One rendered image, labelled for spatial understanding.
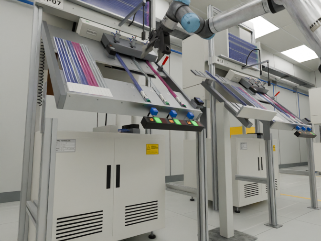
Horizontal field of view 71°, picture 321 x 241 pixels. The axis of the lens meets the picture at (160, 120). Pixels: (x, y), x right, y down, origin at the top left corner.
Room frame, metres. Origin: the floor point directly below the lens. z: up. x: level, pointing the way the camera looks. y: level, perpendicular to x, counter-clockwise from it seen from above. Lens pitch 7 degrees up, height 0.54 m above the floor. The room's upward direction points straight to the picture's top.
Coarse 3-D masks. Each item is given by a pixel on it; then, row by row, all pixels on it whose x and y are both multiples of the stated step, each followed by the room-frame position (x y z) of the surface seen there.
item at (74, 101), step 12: (72, 96) 0.76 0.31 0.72; (84, 96) 0.78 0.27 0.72; (96, 96) 0.81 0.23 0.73; (72, 108) 0.80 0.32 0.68; (84, 108) 0.82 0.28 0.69; (96, 108) 0.84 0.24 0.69; (108, 108) 0.87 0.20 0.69; (120, 108) 0.90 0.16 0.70; (132, 108) 0.92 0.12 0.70; (144, 108) 0.95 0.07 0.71; (156, 108) 0.98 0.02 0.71; (168, 108) 1.02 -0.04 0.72; (180, 108) 1.05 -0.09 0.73; (192, 120) 1.17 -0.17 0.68
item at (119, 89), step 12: (60, 72) 0.86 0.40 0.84; (108, 84) 0.96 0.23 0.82; (120, 84) 1.01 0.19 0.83; (132, 84) 1.07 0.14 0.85; (120, 96) 0.93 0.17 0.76; (132, 96) 0.98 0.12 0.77; (156, 96) 1.09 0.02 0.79; (168, 96) 1.15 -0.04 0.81; (180, 96) 1.22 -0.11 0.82; (192, 108) 1.17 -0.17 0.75
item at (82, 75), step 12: (60, 48) 0.99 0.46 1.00; (72, 48) 1.04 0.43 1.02; (84, 48) 1.11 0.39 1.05; (60, 60) 0.91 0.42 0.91; (72, 60) 0.95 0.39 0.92; (84, 60) 1.00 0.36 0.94; (72, 72) 0.88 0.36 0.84; (84, 72) 0.92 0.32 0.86; (96, 72) 0.97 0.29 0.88; (72, 84) 0.81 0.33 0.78; (84, 84) 0.85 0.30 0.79; (96, 84) 0.89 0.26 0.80; (108, 96) 0.87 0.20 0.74
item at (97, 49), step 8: (48, 24) 1.16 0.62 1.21; (56, 32) 1.13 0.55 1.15; (64, 32) 1.18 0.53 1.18; (72, 32) 1.23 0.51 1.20; (72, 40) 1.14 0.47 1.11; (80, 40) 1.19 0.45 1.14; (88, 40) 1.25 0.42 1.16; (96, 48) 1.21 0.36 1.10; (104, 48) 1.26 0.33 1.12; (96, 56) 1.13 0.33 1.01; (104, 56) 1.17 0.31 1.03; (120, 56) 1.28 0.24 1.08; (128, 56) 1.34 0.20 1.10; (112, 64) 1.15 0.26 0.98; (120, 64) 1.19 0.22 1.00; (128, 64) 1.24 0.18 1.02; (144, 64) 1.36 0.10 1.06; (152, 64) 1.43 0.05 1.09; (136, 72) 1.32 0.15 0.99; (152, 72) 1.32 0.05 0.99; (160, 72) 1.38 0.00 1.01
